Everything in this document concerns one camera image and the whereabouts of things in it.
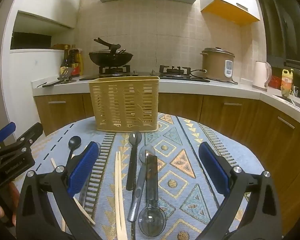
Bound small black spoon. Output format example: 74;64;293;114
66;135;82;165

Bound clear grey plastic spoon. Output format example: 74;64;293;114
127;145;155;222

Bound tan plastic utensil basket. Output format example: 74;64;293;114
89;76;160;132

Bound black plastic spoon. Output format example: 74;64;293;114
126;131;142;191

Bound kitchen sink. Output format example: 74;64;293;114
273;94;300;111

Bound person's left hand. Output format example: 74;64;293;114
0;182;20;226

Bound metal slotted spatula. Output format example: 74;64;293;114
58;67;72;81

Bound dark soy sauce bottle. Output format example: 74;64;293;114
60;44;69;75

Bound red label sauce bottle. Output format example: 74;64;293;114
69;44;83;77

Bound black wok with lid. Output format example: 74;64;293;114
89;37;133;67

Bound yellow oil bottle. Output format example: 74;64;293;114
281;69;293;98

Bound white electric kettle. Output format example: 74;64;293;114
252;61;272;92

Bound black gas stove top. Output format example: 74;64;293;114
79;65;210;82

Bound brown rice cooker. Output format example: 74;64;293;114
201;47;235;82

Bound dark window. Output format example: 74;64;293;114
258;0;300;69

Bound white left wall cabinet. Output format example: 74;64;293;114
9;0;80;49

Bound rice cooker power cable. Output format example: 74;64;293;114
190;69;239;85

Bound white orange wall cabinet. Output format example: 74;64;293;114
200;0;260;26

